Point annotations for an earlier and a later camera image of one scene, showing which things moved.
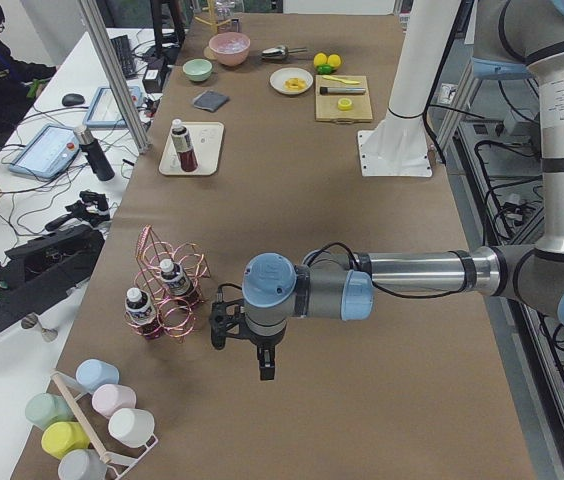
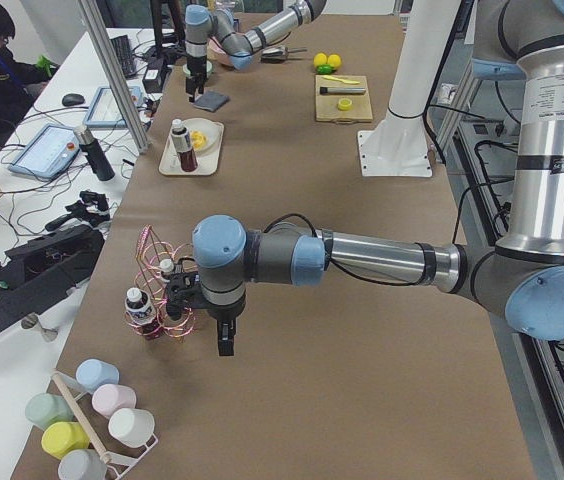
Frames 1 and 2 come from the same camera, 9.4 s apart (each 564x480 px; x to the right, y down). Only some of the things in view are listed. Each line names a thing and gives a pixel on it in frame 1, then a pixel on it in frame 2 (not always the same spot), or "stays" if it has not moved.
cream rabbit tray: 206,139 stays
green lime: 324,69 stays
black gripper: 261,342 -> 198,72
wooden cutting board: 344,99 stays
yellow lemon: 319,59 stays
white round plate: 278,78 -> 205,135
